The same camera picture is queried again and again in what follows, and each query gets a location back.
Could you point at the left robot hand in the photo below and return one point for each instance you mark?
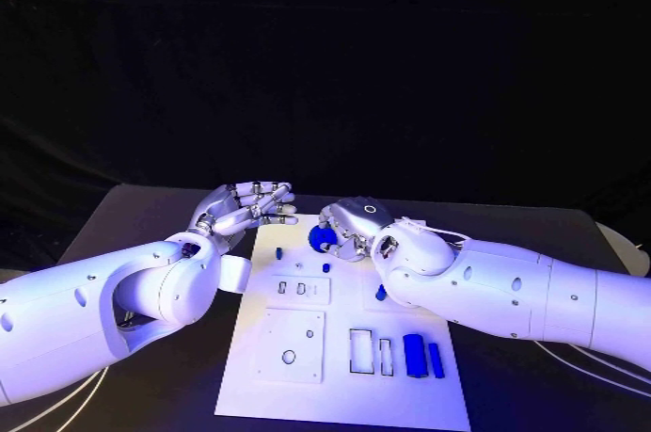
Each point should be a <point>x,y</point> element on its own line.
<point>230,206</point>

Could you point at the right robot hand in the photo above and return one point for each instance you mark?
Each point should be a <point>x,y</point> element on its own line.
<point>362,213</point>

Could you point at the blue gear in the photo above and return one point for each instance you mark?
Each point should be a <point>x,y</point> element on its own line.
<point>319,237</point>

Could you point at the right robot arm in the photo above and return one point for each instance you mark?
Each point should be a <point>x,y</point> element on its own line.
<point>509,291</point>

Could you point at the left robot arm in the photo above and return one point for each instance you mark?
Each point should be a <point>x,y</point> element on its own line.
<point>61,308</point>

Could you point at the white task board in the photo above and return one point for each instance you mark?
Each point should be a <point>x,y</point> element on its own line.
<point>336,396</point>

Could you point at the small blue peg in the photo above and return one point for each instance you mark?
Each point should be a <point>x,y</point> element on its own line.
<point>279,253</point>
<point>326,268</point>

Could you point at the blue plug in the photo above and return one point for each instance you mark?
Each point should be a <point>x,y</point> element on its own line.
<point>381,293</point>

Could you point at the thick blue cylinder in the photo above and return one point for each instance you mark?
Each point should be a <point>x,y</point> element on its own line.
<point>416,356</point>

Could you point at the thin blue cylinder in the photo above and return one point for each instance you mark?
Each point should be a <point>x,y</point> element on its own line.
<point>437,361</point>

